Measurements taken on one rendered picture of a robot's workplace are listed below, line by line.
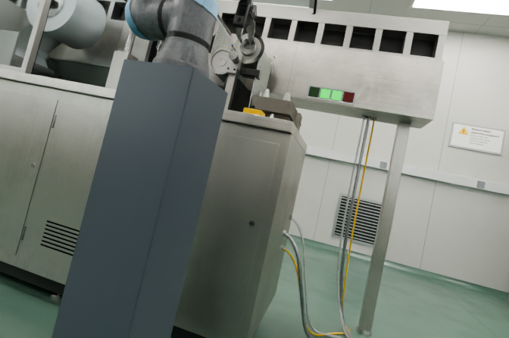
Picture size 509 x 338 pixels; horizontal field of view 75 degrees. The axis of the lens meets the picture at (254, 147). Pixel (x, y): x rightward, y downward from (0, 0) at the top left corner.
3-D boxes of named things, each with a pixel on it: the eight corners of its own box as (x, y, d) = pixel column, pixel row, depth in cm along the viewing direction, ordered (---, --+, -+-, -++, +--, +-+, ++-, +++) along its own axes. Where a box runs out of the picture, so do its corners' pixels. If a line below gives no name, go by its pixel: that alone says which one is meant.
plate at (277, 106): (254, 108, 145) (257, 95, 145) (270, 125, 183) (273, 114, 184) (289, 114, 141) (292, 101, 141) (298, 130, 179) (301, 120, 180)
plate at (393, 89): (-33, 43, 237) (-22, 4, 239) (4, 57, 263) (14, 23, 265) (435, 119, 159) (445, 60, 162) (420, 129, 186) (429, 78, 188)
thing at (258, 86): (249, 98, 150) (258, 59, 151) (260, 110, 173) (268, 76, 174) (251, 98, 150) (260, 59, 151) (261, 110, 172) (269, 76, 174)
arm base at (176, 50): (190, 70, 77) (200, 29, 78) (138, 63, 82) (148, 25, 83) (217, 89, 91) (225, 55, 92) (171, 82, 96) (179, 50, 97)
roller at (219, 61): (207, 70, 156) (212, 46, 157) (223, 86, 181) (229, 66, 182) (230, 74, 153) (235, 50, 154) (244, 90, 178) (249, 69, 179)
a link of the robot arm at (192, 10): (193, 30, 79) (206, -22, 80) (151, 29, 85) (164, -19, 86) (219, 51, 90) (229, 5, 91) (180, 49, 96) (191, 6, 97)
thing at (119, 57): (94, 96, 174) (121, -5, 178) (111, 103, 187) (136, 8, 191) (117, 101, 170) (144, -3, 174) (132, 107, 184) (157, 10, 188)
